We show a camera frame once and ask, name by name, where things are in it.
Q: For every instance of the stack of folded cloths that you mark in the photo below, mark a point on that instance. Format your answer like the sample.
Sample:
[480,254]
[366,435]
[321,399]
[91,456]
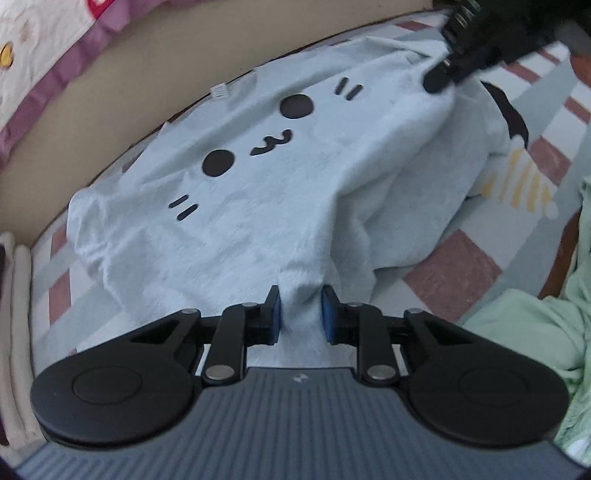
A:
[21,323]

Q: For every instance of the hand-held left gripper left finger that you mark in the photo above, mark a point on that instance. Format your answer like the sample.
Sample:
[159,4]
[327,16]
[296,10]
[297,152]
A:
[275,314]

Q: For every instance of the bear print quilt purple ruffle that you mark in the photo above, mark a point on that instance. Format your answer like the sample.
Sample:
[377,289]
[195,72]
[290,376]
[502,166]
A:
[37,50]

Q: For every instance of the checkered printed blanket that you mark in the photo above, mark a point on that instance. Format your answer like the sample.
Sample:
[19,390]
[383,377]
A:
[455,272]

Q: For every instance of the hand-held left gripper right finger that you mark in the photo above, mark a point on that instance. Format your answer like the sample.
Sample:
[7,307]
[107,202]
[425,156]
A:
[328,318]

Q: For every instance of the light grey cat-face t-shirt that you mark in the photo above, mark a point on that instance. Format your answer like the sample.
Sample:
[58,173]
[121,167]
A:
[277,217]

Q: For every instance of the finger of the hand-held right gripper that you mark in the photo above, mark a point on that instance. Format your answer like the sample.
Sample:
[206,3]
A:
[461,21]
[438,79]

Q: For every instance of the light green cloth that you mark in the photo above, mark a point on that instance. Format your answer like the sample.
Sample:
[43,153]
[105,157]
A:
[531,323]

